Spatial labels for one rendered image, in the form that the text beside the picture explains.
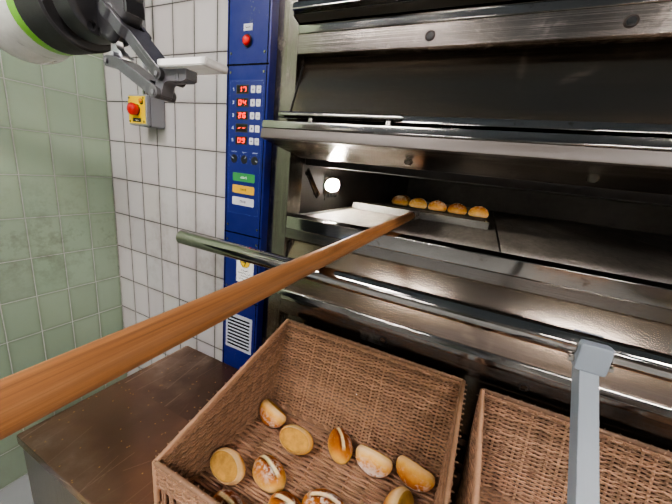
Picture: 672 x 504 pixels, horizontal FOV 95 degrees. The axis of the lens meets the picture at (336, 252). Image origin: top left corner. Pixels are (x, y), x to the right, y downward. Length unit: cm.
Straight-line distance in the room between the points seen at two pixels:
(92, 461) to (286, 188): 86
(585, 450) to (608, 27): 72
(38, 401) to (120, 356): 4
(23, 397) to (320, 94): 86
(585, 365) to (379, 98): 69
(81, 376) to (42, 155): 135
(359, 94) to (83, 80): 110
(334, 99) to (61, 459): 114
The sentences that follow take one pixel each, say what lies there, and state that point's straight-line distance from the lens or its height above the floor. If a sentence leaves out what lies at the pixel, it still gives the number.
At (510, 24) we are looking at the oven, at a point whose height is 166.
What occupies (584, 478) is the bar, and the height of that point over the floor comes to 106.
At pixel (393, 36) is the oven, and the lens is 91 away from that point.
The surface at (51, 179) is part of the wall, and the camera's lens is 157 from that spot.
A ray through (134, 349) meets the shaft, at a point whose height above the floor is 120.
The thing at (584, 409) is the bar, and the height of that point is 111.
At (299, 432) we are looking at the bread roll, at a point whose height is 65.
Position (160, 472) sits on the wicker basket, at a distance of 83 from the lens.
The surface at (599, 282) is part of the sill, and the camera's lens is 86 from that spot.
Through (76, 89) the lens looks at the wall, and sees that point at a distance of 162.
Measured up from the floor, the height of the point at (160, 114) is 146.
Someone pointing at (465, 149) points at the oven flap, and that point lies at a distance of 66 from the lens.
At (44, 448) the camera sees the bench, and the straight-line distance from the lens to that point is 118.
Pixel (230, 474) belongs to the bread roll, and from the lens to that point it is 91.
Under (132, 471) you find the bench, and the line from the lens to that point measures 104.
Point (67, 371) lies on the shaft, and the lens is 25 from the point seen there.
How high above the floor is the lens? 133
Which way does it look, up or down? 15 degrees down
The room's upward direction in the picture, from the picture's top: 6 degrees clockwise
